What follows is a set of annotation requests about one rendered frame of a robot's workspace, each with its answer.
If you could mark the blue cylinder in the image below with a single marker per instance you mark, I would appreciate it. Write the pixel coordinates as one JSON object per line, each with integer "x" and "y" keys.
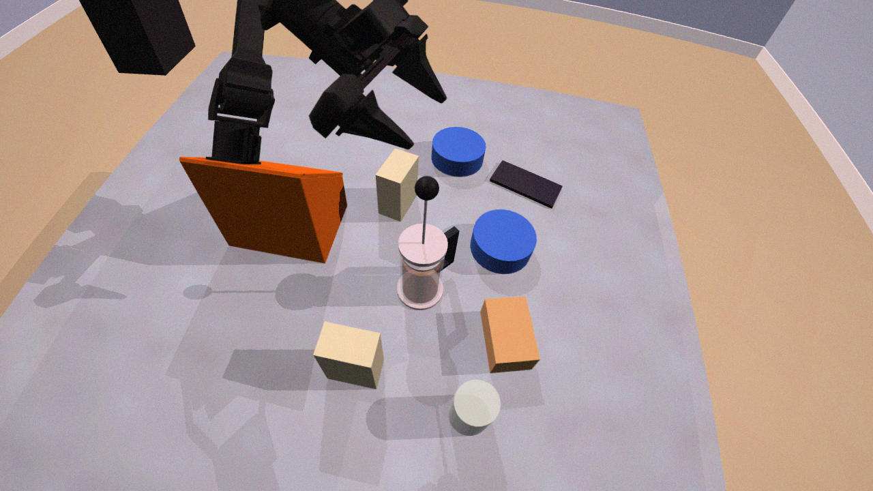
{"x": 503, "y": 241}
{"x": 457, "y": 151}

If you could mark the white cylinder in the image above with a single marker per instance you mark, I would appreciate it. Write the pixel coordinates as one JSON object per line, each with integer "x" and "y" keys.
{"x": 474, "y": 407}

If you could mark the french press coffee maker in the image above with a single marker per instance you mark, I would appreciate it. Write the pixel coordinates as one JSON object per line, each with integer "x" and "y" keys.
{"x": 424, "y": 253}

